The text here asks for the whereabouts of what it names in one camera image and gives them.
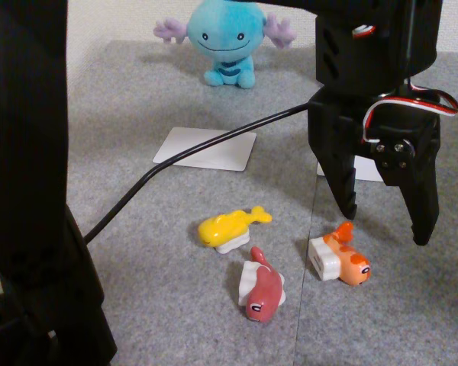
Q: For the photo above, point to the grey carpet tile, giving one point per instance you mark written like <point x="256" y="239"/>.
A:
<point x="404" y="324"/>
<point x="175" y="316"/>

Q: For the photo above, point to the yellow egg sushi toy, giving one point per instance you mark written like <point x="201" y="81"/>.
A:
<point x="223" y="228"/>

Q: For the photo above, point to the orange shrimp sushi toy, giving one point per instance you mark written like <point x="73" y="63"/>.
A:
<point x="347" y="263"/>

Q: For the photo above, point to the white card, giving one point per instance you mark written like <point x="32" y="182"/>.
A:
<point x="366" y="171"/>
<point x="229" y="152"/>

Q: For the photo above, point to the red tuna sushi toy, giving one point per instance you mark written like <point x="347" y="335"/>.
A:
<point x="263" y="293"/>

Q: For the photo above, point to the blue Wooper plush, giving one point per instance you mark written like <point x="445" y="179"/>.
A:
<point x="225" y="34"/>

